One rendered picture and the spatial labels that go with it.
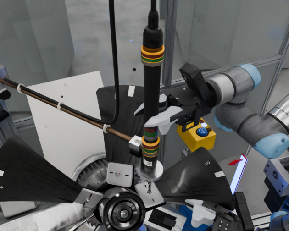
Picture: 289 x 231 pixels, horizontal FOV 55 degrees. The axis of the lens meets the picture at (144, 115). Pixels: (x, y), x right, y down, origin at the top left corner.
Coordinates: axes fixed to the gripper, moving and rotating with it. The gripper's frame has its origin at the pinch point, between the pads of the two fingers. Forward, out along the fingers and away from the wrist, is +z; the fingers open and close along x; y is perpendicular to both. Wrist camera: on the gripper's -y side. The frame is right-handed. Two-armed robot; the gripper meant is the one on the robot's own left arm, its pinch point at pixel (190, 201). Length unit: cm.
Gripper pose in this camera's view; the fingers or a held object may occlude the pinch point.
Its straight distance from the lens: 85.7
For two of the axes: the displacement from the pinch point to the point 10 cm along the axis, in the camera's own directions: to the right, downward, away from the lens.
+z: -8.7, -3.2, 3.7
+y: -4.9, 6.5, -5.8
